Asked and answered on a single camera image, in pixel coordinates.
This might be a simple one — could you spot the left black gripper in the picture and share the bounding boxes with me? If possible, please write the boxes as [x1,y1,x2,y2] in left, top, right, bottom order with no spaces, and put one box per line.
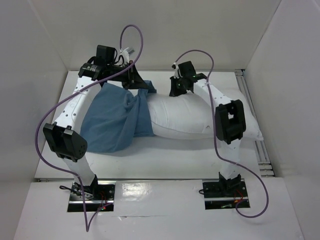
[106,60,148,90]

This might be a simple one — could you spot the white pillow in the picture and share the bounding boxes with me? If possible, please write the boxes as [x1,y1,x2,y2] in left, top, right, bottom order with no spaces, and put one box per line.
[146,86,265,142]

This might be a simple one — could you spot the blue pillowcase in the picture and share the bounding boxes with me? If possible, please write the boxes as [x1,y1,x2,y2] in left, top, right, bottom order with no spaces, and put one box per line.
[80,80,157,153]

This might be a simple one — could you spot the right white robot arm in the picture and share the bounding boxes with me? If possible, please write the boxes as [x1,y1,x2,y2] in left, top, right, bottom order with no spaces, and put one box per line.
[169,61,246,197]

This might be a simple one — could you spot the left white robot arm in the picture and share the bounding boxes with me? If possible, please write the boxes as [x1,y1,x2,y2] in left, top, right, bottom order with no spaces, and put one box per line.
[43,45,147,200]

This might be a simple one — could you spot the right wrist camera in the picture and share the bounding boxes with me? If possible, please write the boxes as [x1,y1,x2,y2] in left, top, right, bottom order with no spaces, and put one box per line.
[171,62,181,79]

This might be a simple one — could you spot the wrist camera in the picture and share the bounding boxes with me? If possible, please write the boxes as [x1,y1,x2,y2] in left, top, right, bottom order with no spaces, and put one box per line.
[171,62,181,79]
[120,47,135,58]

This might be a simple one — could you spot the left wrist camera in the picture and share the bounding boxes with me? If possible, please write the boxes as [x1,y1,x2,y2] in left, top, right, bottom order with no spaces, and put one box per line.
[120,47,135,58]

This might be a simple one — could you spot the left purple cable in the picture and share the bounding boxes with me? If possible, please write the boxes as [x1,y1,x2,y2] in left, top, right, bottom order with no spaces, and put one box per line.
[34,24,145,232]

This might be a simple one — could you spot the purple cable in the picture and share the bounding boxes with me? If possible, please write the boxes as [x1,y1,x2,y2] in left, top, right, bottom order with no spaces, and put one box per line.
[172,49,270,219]
[34,24,145,232]

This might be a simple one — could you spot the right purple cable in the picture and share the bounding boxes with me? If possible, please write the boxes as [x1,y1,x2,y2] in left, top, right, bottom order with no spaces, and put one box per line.
[172,49,270,219]

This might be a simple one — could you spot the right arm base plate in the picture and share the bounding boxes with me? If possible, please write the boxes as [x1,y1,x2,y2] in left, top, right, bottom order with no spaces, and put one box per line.
[198,179,251,210]

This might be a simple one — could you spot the aluminium rail frame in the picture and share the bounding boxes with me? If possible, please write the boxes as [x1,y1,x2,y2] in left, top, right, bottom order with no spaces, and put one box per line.
[235,69,276,178]

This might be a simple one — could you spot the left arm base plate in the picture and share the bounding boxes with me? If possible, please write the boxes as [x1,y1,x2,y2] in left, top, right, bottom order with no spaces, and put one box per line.
[65,180,116,213]

